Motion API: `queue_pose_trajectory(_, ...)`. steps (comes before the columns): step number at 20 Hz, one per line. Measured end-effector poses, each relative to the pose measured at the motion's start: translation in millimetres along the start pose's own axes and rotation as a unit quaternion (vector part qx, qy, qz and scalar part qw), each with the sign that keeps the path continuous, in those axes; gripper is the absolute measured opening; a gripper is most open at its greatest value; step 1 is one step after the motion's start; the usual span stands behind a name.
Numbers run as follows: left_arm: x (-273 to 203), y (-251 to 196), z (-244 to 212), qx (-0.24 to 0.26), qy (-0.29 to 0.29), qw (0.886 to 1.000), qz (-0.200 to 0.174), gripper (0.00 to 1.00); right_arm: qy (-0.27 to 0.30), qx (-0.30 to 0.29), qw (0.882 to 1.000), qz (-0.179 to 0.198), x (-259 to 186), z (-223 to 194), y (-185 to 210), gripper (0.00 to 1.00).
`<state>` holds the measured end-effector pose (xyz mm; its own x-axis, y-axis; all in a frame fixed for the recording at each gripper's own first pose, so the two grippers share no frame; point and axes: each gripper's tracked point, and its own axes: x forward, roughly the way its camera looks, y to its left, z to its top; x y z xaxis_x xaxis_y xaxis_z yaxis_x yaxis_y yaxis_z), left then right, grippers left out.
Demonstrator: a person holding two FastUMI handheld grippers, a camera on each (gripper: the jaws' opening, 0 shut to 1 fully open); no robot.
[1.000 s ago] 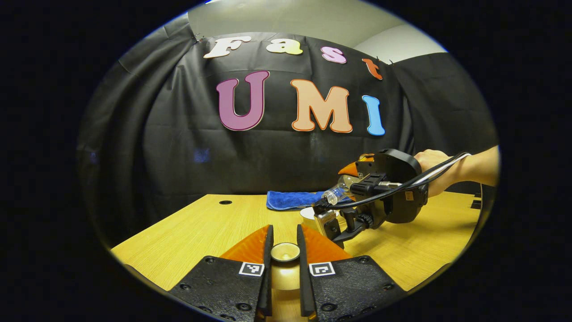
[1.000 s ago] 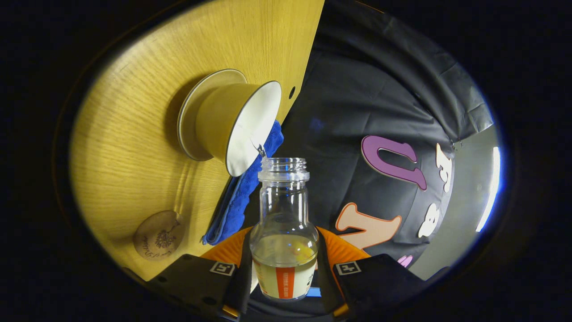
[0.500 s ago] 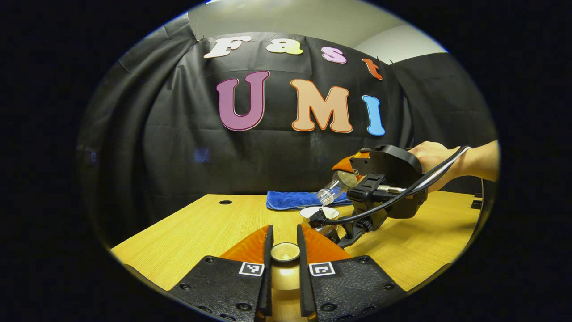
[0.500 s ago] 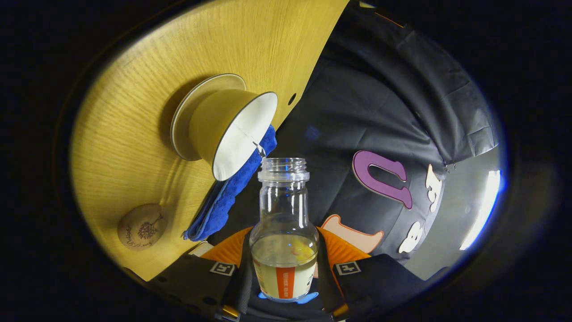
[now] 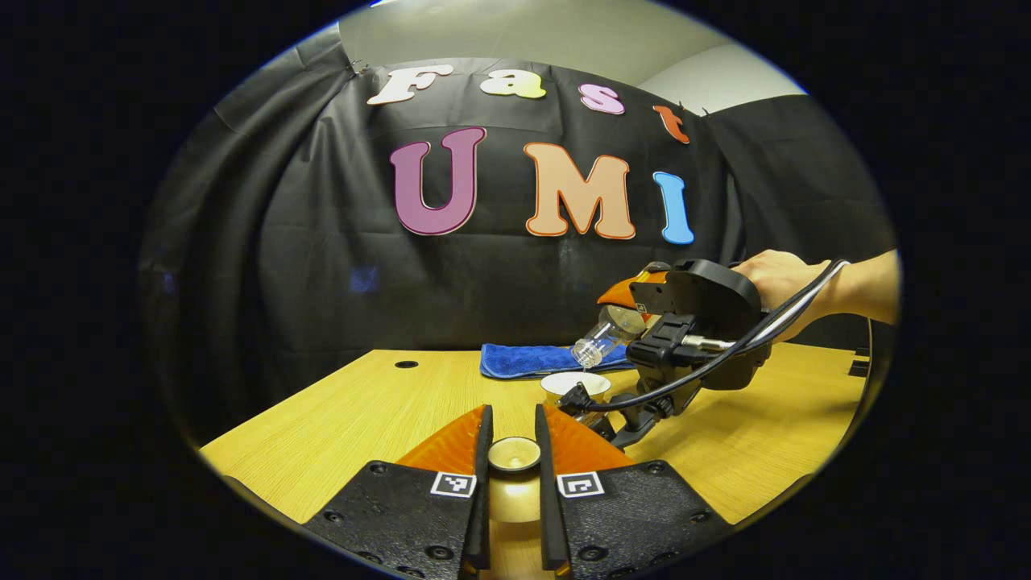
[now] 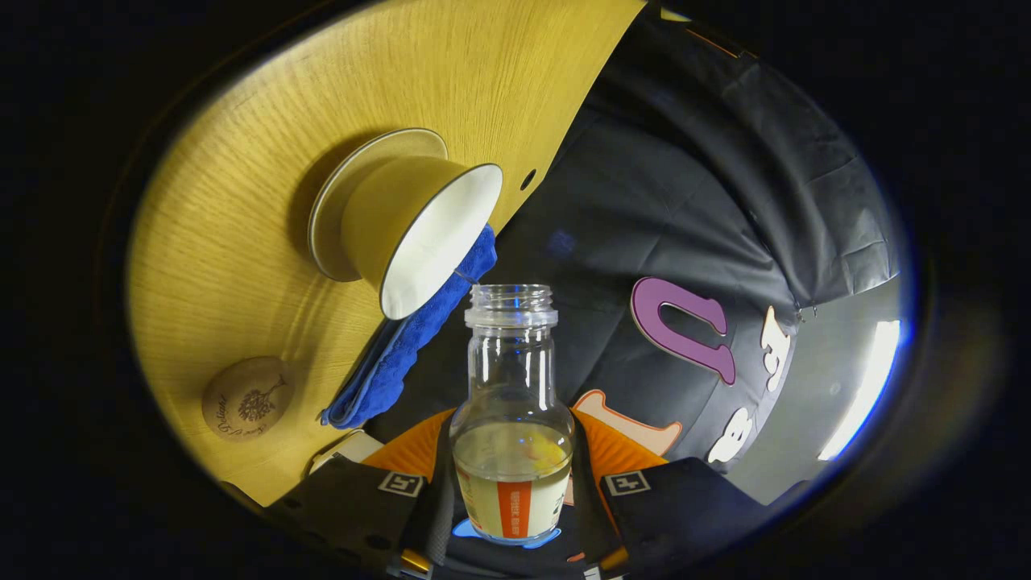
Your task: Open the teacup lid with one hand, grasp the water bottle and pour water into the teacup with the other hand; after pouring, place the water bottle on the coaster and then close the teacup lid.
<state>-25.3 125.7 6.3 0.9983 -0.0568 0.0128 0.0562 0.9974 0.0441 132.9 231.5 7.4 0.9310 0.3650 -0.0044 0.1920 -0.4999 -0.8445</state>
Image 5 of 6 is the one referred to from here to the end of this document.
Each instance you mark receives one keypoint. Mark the cream teacup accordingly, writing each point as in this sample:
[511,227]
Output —
[564,385]

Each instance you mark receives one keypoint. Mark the blue folded towel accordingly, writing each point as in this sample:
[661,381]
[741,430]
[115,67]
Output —
[523,360]

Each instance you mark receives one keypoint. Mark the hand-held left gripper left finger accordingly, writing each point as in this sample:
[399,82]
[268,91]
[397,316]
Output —
[482,499]

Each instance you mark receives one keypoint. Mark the cream teacup lid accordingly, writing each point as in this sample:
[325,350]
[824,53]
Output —
[514,463]

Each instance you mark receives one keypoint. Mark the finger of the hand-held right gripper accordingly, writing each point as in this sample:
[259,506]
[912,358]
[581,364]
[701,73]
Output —
[624,292]

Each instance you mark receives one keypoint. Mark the black backdrop cloth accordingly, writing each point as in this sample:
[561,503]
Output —
[483,266]

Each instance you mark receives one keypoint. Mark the clear water bottle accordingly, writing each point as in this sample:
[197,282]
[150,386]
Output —
[608,334]

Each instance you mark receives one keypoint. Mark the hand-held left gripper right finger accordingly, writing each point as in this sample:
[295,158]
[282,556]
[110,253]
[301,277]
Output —
[548,499]

